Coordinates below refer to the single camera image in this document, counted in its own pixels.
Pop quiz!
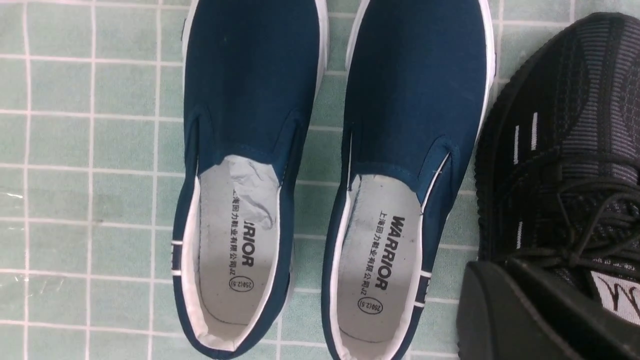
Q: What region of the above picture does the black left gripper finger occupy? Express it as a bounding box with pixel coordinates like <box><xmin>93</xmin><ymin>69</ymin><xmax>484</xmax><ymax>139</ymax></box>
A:
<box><xmin>455</xmin><ymin>260</ymin><xmax>640</xmax><ymax>360</ymax></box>

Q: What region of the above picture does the black knit sneaker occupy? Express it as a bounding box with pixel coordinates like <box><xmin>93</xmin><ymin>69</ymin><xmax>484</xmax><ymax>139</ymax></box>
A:
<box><xmin>474</xmin><ymin>12</ymin><xmax>640</xmax><ymax>326</ymax></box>

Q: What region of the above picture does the navy slip-on shoe right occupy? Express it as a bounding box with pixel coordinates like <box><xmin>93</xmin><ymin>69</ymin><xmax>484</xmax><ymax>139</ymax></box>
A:
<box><xmin>321</xmin><ymin>0</ymin><xmax>496</xmax><ymax>360</ymax></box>

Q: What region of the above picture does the navy slip-on shoe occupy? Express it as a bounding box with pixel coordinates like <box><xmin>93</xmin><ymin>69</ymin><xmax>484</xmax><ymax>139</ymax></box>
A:
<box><xmin>321</xmin><ymin>0</ymin><xmax>496</xmax><ymax>360</ymax></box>
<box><xmin>171</xmin><ymin>0</ymin><xmax>329</xmax><ymax>360</ymax></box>

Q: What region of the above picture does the navy slip-on shoe left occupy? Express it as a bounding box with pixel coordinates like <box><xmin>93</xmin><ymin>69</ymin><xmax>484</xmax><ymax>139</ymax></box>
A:
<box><xmin>171</xmin><ymin>0</ymin><xmax>329</xmax><ymax>360</ymax></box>

